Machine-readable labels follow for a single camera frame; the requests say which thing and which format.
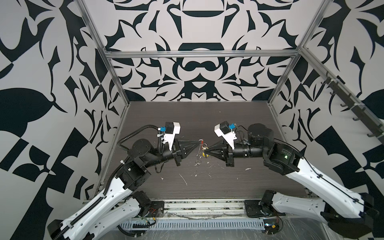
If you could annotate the aluminium frame corner post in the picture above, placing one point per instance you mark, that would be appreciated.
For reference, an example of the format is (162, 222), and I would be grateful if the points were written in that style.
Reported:
(314, 24)
(101, 48)

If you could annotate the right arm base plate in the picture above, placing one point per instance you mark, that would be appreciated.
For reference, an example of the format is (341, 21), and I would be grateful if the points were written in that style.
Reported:
(259, 208)

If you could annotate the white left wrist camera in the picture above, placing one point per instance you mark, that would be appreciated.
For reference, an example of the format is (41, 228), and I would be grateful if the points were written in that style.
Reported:
(168, 133)

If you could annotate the aluminium frame corner post left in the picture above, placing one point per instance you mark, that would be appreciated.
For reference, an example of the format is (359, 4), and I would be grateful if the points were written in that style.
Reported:
(101, 48)

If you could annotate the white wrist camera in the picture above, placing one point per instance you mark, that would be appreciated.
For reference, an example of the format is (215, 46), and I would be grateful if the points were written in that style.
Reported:
(168, 133)
(227, 131)

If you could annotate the white slotted cable duct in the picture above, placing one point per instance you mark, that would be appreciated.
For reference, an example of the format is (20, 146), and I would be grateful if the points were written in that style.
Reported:
(211, 224)

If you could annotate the aluminium frame corner post right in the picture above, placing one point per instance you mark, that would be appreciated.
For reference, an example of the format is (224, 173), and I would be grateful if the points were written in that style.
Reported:
(314, 24)

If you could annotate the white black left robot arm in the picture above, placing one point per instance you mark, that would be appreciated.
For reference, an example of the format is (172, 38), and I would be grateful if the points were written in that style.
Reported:
(120, 200)

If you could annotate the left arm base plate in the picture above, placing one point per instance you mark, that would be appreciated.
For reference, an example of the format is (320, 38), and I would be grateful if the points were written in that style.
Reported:
(156, 209)

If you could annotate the green lit circuit board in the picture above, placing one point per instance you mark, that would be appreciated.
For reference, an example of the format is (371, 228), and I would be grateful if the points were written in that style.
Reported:
(272, 226)

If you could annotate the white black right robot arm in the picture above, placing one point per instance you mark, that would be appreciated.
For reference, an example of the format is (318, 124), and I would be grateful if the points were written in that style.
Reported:
(345, 212)

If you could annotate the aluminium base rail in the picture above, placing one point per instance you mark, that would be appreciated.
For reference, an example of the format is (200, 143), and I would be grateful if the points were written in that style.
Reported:
(217, 208)

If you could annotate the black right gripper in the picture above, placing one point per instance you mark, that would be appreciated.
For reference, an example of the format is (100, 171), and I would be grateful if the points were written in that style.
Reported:
(223, 151)

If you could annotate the black wall hook rail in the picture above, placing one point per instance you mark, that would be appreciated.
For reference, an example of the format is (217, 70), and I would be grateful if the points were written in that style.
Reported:
(360, 110)

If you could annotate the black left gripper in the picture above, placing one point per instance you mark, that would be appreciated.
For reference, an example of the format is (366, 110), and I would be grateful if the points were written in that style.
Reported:
(177, 152)

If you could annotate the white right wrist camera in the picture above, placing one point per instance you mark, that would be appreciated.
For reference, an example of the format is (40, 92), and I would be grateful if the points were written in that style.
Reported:
(227, 131)

